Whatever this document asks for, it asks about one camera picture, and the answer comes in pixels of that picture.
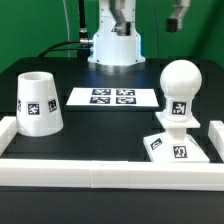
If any black thick cable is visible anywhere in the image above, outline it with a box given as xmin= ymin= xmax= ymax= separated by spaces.
xmin=38 ymin=0 xmax=92 ymax=58

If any white lamp base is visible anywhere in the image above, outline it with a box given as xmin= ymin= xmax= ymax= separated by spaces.
xmin=143 ymin=112 xmax=210 ymax=163

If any white lamp shade cone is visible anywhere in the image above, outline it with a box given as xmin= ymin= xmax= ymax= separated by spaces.
xmin=16 ymin=71 xmax=63 ymax=137

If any white marker sheet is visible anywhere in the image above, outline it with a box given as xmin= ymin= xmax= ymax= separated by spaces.
xmin=67 ymin=87 xmax=159 ymax=107

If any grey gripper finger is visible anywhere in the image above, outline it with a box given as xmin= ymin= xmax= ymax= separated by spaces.
xmin=109 ymin=0 xmax=131 ymax=36
xmin=166 ymin=0 xmax=191 ymax=33

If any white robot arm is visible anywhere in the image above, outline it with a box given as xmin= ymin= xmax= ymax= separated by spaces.
xmin=88 ymin=0 xmax=146 ymax=72

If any white front fence bar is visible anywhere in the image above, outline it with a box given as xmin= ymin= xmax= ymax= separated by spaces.
xmin=0 ymin=159 xmax=224 ymax=191

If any white fence bar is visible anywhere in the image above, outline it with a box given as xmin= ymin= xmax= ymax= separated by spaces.
xmin=208 ymin=120 xmax=224 ymax=162
xmin=0 ymin=116 xmax=17 ymax=156
xmin=0 ymin=159 xmax=224 ymax=191

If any white lamp bulb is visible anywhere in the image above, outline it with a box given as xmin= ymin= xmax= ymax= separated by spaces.
xmin=160 ymin=60 xmax=202 ymax=122

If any white left fence bar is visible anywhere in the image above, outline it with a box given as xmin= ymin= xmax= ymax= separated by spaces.
xmin=0 ymin=116 xmax=17 ymax=156

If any thin white cable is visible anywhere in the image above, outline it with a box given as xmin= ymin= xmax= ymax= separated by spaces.
xmin=62 ymin=0 xmax=72 ymax=58

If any black cable connector plug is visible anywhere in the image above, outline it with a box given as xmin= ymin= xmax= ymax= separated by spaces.
xmin=77 ymin=27 xmax=93 ymax=60

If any white right fence bar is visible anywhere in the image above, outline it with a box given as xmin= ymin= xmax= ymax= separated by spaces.
xmin=208 ymin=120 xmax=224 ymax=162

